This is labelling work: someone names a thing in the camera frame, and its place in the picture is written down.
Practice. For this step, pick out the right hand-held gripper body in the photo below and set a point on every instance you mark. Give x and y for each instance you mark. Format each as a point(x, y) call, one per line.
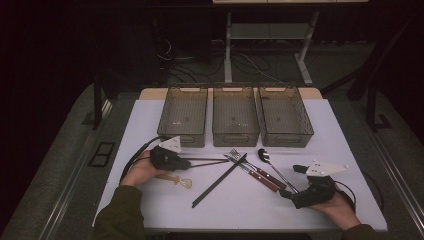
point(318, 195)

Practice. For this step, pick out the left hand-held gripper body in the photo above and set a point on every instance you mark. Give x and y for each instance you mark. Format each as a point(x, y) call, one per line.
point(165, 160)

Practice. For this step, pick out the clear amber plastic spoon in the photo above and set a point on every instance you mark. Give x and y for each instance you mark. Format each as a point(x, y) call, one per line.
point(185, 182)

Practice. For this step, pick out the dark brown chopstick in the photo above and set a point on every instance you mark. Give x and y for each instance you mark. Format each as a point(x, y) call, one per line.
point(210, 159)

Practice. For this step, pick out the black chopstick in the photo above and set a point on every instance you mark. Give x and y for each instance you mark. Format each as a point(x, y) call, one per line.
point(216, 183)

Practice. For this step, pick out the metal spoon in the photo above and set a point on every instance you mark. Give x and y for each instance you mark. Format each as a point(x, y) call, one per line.
point(264, 155)

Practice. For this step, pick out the smoky clear plastic bin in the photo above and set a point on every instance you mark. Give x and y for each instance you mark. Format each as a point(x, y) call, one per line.
point(183, 116)
point(235, 116)
point(283, 116)

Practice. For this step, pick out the person's left hand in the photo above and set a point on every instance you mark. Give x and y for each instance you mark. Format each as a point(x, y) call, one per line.
point(140, 171)

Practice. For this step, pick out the person's right hand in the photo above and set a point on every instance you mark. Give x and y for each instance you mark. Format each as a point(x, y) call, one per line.
point(341, 210)

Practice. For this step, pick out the black metal stand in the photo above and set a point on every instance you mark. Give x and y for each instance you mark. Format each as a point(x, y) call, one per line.
point(371, 106)
point(97, 100)

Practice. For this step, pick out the white desk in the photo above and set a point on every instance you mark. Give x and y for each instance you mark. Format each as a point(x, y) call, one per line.
point(228, 50)

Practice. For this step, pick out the black floor outlet frame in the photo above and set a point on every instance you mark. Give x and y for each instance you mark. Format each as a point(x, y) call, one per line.
point(101, 154)

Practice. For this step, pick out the metal floor rail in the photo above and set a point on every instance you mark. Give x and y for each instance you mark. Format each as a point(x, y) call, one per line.
point(71, 186)
point(400, 180)

